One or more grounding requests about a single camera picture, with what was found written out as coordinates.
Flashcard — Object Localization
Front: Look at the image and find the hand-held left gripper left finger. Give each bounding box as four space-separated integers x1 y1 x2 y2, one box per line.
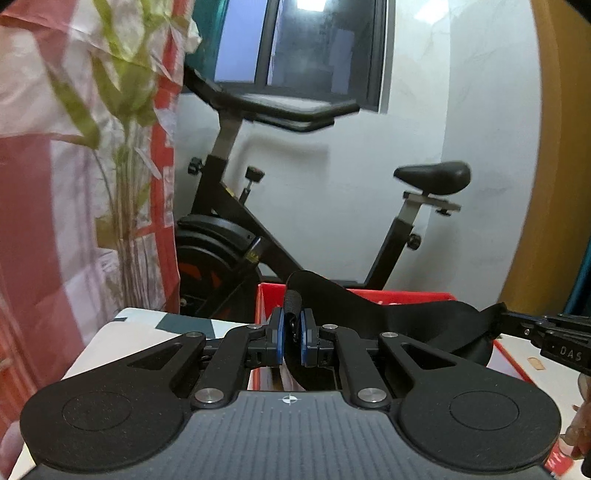
127 307 286 409

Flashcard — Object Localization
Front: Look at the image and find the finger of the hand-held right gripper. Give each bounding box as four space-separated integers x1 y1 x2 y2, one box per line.
500 308 551 343

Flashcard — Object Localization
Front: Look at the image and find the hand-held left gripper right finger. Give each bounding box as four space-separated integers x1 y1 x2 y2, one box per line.
299 308 457 409

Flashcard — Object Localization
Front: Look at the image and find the red strawberry print box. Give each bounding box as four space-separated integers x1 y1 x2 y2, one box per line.
248 282 542 394

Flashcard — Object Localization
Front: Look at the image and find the black waist belt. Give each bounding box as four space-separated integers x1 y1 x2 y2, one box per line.
283 271 508 394

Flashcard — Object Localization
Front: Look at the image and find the person's right hand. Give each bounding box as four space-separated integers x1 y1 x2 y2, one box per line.
560 373 591 463

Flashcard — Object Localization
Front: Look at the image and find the black exercise bike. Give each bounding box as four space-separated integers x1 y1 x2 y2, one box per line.
174 68 472 324

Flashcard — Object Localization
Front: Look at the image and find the printed bed sheet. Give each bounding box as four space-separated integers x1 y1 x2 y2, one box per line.
8 307 591 480

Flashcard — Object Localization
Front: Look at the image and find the wooden wardrobe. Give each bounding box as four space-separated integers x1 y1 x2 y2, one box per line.
500 0 591 315

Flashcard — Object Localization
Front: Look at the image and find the red white printed curtain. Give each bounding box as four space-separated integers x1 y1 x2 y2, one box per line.
0 0 204 444

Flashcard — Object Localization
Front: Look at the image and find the dark framed window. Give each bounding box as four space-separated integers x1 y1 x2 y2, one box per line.
213 0 389 115

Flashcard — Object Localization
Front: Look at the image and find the teal curtain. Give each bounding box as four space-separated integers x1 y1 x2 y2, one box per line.
185 0 229 86

